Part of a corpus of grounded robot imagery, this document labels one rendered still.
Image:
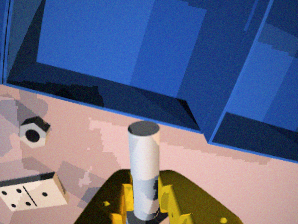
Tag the grey hex nut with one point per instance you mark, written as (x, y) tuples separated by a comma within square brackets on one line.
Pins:
[(34, 132)]

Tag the white domino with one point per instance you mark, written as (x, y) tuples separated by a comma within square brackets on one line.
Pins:
[(44, 190)]

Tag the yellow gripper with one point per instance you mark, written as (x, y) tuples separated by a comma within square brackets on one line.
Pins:
[(185, 201)]

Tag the blue bin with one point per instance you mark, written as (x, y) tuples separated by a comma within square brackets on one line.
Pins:
[(173, 62)]

